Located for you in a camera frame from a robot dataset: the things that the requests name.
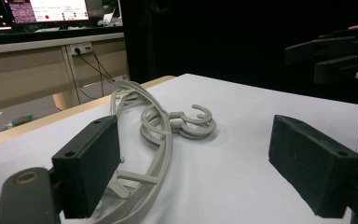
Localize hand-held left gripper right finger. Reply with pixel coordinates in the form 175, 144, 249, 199
268, 114, 358, 218

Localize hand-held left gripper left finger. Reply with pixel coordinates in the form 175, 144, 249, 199
51, 115, 121, 219

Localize grey plastic clothes hanger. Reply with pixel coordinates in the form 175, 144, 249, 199
111, 92, 217, 224
110, 79, 214, 224

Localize white table mat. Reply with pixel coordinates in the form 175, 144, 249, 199
0, 73, 358, 224

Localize colourful toys on floor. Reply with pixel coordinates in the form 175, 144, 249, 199
11, 114, 34, 128

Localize black curtain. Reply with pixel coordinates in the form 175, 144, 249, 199
119, 0, 358, 105

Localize beige desk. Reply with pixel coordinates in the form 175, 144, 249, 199
0, 32, 131, 115

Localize white power outlet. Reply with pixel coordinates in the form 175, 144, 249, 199
69, 42, 93, 57

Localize lit computer monitor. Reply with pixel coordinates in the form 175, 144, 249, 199
2, 0, 91, 26

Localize black power cable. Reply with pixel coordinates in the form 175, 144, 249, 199
75, 48, 116, 84
87, 46, 117, 82

